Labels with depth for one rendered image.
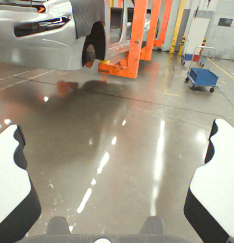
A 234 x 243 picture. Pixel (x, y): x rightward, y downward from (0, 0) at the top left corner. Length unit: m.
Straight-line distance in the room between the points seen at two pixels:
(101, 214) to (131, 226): 0.25
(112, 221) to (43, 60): 1.74
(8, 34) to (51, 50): 0.43
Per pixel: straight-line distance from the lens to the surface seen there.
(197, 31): 10.75
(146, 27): 7.99
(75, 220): 1.50
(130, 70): 2.95
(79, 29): 2.20
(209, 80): 4.80
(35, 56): 2.15
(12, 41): 2.22
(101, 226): 1.47
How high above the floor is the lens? 1.30
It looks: 30 degrees down
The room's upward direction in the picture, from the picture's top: 6 degrees clockwise
